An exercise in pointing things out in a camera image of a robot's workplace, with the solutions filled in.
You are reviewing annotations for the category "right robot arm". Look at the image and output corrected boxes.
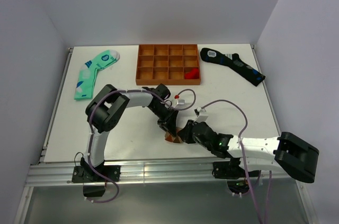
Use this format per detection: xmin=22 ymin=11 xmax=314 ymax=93
xmin=177 ymin=120 xmax=319 ymax=183

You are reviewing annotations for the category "brown argyle sock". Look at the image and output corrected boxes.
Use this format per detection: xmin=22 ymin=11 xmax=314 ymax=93
xmin=165 ymin=127 xmax=184 ymax=144

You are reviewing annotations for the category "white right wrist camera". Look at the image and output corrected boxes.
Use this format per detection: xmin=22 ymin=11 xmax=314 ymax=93
xmin=194 ymin=107 xmax=208 ymax=123

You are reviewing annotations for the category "mint green sock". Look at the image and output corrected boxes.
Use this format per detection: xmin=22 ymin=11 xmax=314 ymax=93
xmin=74 ymin=49 xmax=120 ymax=101

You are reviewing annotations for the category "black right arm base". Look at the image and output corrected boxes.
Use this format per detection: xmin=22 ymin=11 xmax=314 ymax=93
xmin=212 ymin=160 xmax=249 ymax=196

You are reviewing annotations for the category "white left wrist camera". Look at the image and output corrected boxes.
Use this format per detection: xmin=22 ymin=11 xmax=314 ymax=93
xmin=174 ymin=95 xmax=185 ymax=106

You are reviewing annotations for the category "black blue sock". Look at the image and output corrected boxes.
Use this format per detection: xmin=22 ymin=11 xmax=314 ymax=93
xmin=200 ymin=48 xmax=265 ymax=86

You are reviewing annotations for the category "orange compartment tray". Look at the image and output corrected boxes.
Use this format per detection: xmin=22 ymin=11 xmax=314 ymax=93
xmin=136 ymin=44 xmax=201 ymax=86

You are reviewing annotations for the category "red rolled sock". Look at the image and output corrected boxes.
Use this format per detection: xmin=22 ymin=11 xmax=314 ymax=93
xmin=184 ymin=68 xmax=200 ymax=79

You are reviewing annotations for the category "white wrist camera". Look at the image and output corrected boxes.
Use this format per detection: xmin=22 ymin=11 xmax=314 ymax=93
xmin=174 ymin=95 xmax=185 ymax=106
xmin=194 ymin=107 xmax=208 ymax=123

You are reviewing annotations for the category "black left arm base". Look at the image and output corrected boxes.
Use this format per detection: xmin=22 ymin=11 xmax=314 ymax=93
xmin=71 ymin=162 xmax=121 ymax=199

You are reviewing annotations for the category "aluminium frame rail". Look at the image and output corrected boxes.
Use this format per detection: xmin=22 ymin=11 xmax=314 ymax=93
xmin=25 ymin=155 xmax=304 ymax=185

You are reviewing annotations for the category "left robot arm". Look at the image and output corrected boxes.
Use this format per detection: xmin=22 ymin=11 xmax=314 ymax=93
xmin=81 ymin=84 xmax=178 ymax=181

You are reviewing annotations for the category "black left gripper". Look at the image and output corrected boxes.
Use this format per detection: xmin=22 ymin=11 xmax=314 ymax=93
xmin=149 ymin=103 xmax=178 ymax=137

